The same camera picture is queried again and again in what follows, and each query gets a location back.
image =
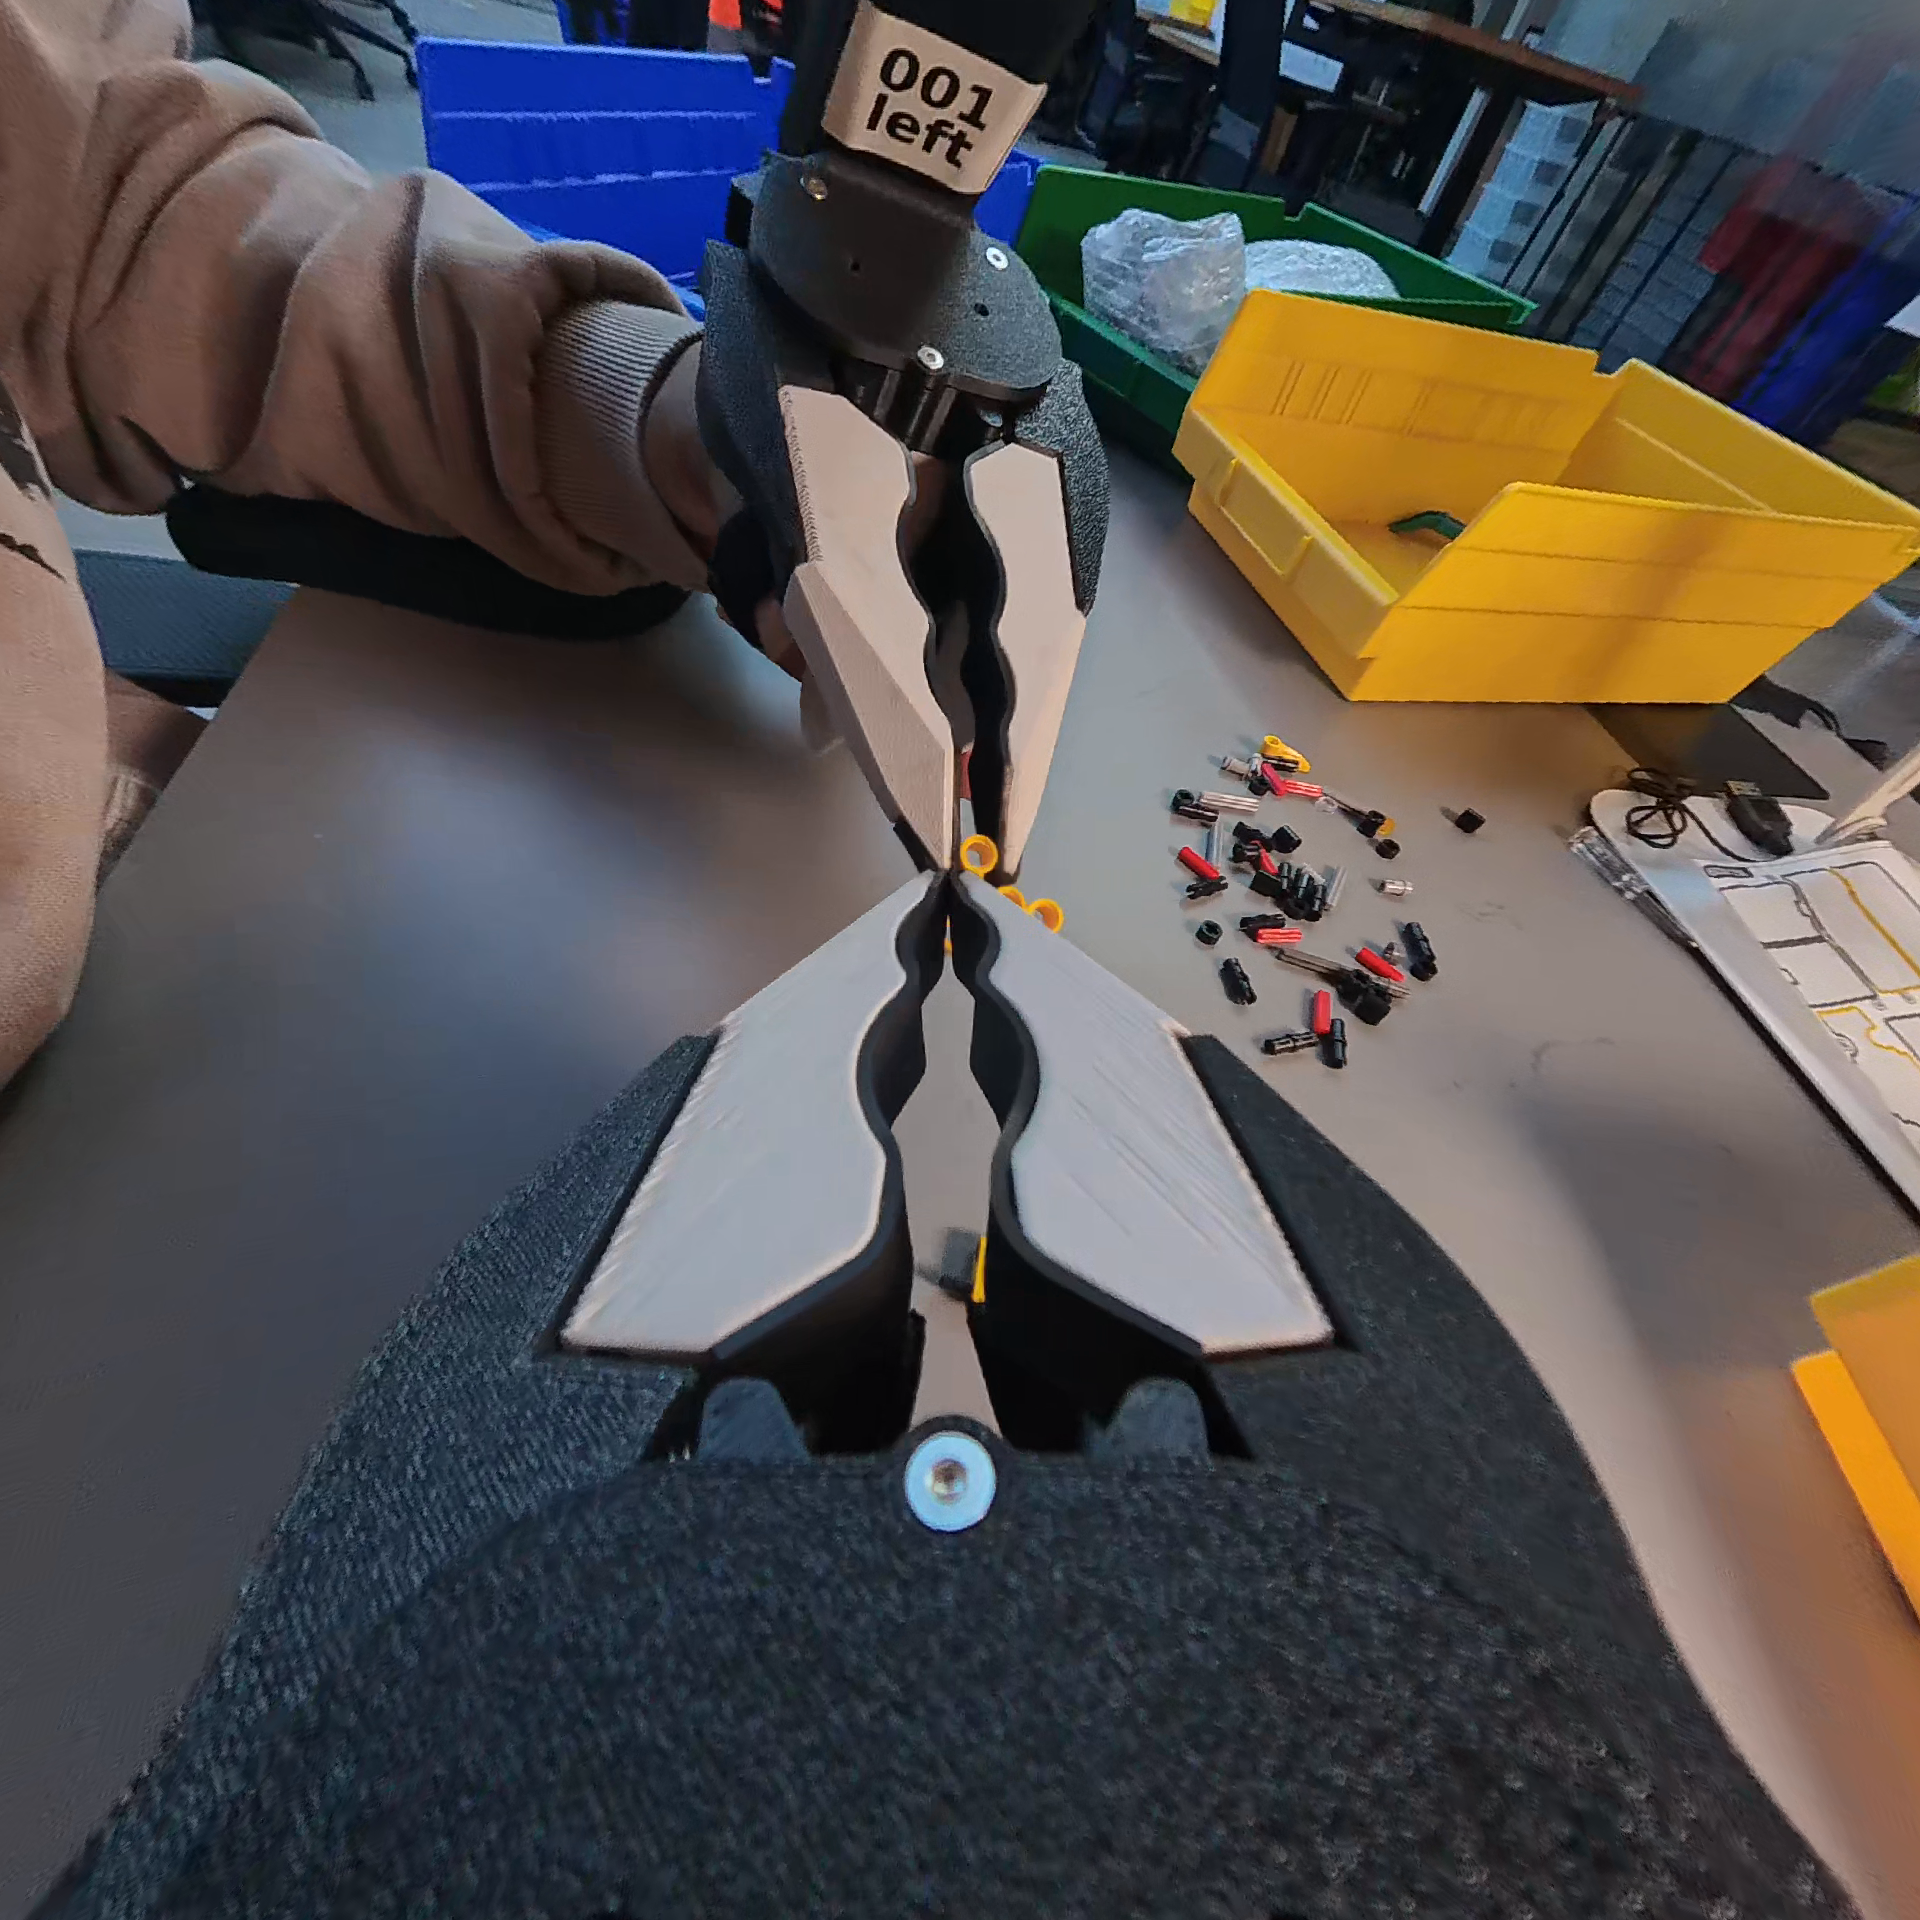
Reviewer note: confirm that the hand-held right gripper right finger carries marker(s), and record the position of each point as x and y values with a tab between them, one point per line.
1156	1200

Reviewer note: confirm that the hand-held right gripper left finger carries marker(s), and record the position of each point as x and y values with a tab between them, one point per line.
737	1200

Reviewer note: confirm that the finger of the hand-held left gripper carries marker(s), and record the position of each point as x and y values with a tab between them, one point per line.
1036	587
856	570

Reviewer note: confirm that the yellow building block assembly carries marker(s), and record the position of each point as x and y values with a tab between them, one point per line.
1036	904

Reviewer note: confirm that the yellow plastic bin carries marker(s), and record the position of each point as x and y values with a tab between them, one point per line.
1866	1411
1500	616

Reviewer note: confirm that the person's left forearm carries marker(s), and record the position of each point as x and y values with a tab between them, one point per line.
390	330

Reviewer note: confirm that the grey desk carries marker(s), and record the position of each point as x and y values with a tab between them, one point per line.
390	901

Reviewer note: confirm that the person's left hand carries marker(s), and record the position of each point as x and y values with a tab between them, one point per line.
774	625

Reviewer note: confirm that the green plastic bin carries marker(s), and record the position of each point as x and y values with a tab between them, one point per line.
1140	377

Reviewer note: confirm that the clear plastic bag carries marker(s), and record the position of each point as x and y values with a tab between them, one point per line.
1170	287

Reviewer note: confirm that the pile of black red pieces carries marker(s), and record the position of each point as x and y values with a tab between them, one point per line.
1291	901

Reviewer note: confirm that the blue plastic bin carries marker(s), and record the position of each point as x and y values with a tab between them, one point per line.
571	136

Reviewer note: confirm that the green plastic piece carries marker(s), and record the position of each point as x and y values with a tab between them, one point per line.
1426	527

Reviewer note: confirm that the wooden background table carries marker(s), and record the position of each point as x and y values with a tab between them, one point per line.
1500	61

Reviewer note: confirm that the printed instruction sheet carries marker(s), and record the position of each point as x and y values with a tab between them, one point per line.
1800	991

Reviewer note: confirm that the black flat device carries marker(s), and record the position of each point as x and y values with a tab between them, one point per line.
1711	745

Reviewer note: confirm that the stack of coloured crates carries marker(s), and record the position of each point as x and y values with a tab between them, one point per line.
1800	300

